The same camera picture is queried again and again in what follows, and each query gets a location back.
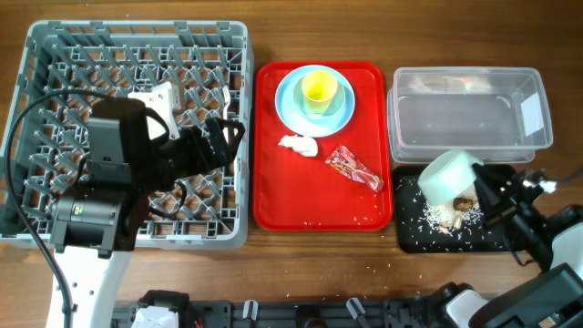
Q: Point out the black plastic tray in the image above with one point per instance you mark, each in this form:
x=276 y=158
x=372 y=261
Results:
x=414 y=234

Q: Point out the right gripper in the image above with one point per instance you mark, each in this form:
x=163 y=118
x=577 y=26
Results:
x=506 y=200

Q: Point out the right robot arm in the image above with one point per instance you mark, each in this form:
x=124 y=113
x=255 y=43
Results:
x=553 y=243

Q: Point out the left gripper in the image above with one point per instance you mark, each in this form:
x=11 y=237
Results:
x=223 y=153

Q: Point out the small green saucer bowl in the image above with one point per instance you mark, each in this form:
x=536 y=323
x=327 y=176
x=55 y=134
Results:
x=335 y=107

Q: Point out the grey plastic dishwasher rack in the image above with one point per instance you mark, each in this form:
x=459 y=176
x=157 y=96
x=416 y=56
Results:
x=64 y=60

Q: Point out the white plastic fork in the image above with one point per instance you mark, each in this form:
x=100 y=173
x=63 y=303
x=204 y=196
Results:
x=226 y=102

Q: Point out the red snack wrapper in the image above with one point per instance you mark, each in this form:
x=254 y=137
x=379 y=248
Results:
x=344 y=161

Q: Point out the yellow plastic cup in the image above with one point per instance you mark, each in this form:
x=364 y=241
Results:
x=319 y=88

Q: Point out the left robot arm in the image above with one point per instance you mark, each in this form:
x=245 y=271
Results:
x=96 y=220

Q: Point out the red plastic serving tray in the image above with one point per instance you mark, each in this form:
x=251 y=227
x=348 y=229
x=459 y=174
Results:
x=295 y=193

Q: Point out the light blue plate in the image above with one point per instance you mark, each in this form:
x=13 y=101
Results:
x=298 y=123

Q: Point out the green food bowl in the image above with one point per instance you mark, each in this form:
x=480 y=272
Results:
x=448 y=176

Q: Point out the clear plastic storage bin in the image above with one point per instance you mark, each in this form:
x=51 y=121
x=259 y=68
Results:
x=497 y=114

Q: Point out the white napkin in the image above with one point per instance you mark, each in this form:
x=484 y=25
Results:
x=305 y=146

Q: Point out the rice and mushroom leftovers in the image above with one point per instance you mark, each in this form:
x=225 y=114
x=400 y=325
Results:
x=452 y=216

